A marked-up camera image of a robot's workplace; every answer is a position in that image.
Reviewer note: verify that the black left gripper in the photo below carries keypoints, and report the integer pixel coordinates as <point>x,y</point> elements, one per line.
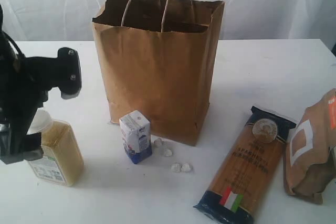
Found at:
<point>25,82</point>

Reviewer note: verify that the yellow grain bottle white cap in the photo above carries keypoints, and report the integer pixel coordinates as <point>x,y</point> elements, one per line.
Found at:
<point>62,161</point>

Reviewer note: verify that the brown paper shopping bag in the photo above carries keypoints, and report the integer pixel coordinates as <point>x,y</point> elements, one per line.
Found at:
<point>157,57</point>

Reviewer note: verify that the brown kraft pouch orange label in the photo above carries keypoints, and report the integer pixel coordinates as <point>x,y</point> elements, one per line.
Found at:
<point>309,161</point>

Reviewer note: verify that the small blue white milk carton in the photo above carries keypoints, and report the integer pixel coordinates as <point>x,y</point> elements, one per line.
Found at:
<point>136,136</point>

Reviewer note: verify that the white crumpled paper ball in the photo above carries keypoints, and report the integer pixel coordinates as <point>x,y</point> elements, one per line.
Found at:
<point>176,167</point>
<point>186,168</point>
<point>167,152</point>
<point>158,142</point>

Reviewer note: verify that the spaghetti package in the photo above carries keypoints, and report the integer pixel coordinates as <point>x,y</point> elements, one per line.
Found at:
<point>241,181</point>

